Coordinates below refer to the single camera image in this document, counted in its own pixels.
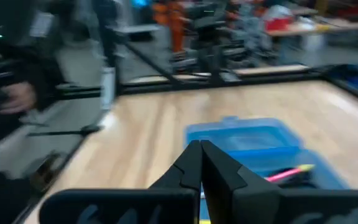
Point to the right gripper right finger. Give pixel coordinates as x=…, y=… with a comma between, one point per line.
x=222, y=177

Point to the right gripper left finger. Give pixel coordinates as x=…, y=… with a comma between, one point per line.
x=185, y=174

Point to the pink pencil yellow end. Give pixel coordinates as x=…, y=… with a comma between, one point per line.
x=287, y=174

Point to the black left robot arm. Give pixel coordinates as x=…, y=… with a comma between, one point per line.
x=211, y=46

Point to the blue plastic supply box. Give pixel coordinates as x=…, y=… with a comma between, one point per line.
x=244, y=137

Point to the red bin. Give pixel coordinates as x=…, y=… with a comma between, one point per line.
x=278, y=24

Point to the person's hand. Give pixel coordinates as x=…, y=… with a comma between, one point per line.
x=17, y=98

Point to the wooden work table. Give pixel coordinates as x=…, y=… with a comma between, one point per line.
x=337, y=26

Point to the person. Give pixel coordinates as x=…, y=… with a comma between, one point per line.
x=11, y=62

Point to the black aluminium table frame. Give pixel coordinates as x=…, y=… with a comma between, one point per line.
x=197, y=87

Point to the silver metal bracket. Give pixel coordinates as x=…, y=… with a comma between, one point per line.
x=107, y=87

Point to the black camera box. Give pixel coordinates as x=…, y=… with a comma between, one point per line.
x=43, y=172

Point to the orange shelf post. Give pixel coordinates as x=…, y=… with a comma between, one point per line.
x=176, y=28

